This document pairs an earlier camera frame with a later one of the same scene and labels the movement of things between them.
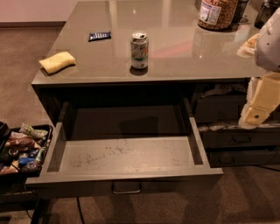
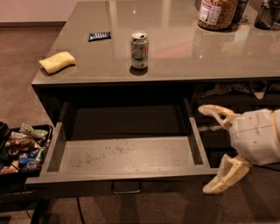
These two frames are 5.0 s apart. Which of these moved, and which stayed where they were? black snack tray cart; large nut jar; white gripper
Moved: white gripper
Stayed: black snack tray cart; large nut jar
